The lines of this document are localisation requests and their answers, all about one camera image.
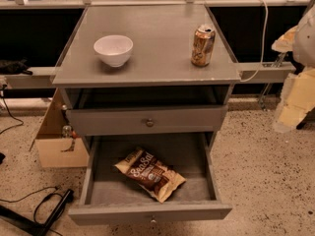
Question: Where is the brown sea salt chip bag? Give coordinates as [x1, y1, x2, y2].
[115, 147, 186, 203]

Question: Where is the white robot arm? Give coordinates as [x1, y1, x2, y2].
[272, 6, 315, 133]

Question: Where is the grey drawer cabinet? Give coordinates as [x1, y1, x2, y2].
[50, 3, 242, 227]

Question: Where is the closed grey upper drawer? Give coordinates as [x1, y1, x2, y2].
[67, 105, 227, 136]

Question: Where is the open grey middle drawer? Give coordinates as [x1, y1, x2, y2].
[69, 132, 231, 225]

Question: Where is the white ceramic bowl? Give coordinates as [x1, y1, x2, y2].
[94, 35, 134, 67]

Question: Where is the gold soda can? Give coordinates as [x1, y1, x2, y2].
[191, 24, 216, 67]

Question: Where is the small bottle in box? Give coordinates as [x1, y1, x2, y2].
[62, 125, 72, 138]

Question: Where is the cardboard box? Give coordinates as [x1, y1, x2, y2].
[34, 89, 89, 168]

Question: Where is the black cloth object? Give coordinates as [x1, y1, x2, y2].
[0, 59, 32, 75]

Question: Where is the black stand base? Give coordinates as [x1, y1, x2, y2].
[0, 188, 75, 236]

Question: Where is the grey metal frame rail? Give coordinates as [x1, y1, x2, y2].
[0, 62, 295, 89]

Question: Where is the black floor cable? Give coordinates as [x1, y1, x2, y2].
[0, 185, 62, 205]

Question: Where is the white cable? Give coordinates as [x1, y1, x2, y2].
[239, 0, 270, 84]

